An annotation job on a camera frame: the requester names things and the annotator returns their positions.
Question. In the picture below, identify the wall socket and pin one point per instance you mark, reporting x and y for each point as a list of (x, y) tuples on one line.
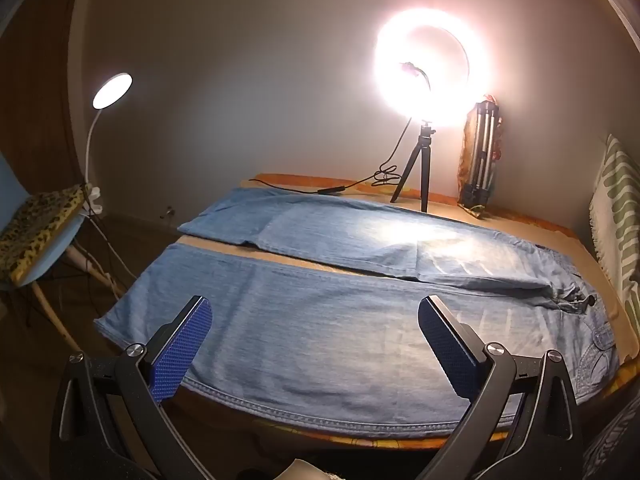
[(168, 211)]

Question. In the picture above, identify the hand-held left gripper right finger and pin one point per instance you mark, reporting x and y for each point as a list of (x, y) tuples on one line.
[(450, 355)]

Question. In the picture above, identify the small black tripod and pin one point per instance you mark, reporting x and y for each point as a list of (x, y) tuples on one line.
[(424, 170)]

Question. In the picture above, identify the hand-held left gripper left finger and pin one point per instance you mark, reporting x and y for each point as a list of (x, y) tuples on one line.
[(180, 355)]

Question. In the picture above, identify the folded grey tripod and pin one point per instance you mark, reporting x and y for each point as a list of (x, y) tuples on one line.
[(482, 150)]

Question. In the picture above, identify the white cloth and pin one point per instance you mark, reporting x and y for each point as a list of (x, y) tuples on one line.
[(305, 470)]

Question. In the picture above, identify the green striped white pillow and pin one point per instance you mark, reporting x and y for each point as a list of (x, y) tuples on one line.
[(620, 200)]

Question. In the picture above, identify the blue chair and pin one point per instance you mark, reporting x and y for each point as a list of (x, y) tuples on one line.
[(55, 240)]

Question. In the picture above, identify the orange floral cloth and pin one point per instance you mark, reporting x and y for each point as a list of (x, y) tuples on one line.
[(467, 140)]

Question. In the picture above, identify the leopard print cushion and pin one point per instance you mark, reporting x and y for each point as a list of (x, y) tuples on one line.
[(35, 230)]

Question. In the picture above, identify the white gooseneck desk lamp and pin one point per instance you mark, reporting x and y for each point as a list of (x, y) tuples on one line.
[(112, 90)]

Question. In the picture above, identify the light blue denim pants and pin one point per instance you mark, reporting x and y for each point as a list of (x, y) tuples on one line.
[(325, 320)]

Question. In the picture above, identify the dark patterned cloth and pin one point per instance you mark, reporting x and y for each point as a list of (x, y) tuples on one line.
[(615, 445)]

